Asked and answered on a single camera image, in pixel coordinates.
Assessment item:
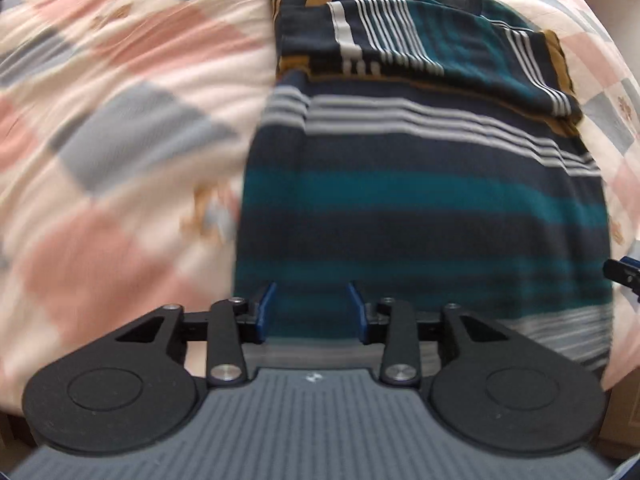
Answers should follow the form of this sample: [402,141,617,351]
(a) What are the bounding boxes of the navy teal striped sweater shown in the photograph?
[233,0,613,370]

